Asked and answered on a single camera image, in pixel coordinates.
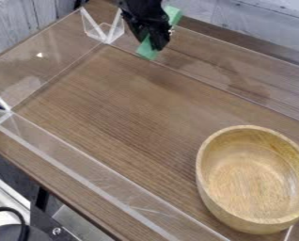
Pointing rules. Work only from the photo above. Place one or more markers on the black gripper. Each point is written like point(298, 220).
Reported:
point(145, 14)

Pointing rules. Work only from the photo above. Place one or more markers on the green rectangular block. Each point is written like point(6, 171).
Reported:
point(146, 50)

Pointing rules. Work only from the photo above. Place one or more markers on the brown wooden bowl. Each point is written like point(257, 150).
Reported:
point(248, 178)

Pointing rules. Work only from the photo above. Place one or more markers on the black table leg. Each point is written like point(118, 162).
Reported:
point(42, 199)

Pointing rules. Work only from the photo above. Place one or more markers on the clear acrylic corner bracket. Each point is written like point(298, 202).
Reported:
point(106, 33)

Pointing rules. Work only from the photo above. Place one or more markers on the clear acrylic barrier wall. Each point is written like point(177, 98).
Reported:
point(105, 126)

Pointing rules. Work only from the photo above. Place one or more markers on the grey metal base plate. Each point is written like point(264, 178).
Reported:
point(32, 225)

